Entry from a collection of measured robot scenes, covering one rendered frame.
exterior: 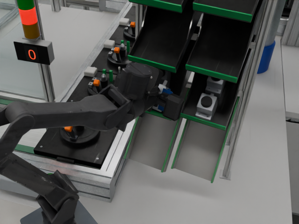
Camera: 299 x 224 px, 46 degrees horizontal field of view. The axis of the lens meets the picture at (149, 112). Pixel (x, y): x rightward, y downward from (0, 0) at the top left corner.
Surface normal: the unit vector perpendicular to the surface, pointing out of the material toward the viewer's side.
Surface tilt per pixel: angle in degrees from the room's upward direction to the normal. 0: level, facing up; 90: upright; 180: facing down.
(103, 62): 0
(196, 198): 0
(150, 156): 45
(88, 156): 0
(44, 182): 90
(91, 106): 14
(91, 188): 90
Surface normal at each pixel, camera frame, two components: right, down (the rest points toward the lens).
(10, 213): 0.04, -0.76
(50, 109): 0.36, -0.85
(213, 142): -0.26, -0.12
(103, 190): -0.24, 0.63
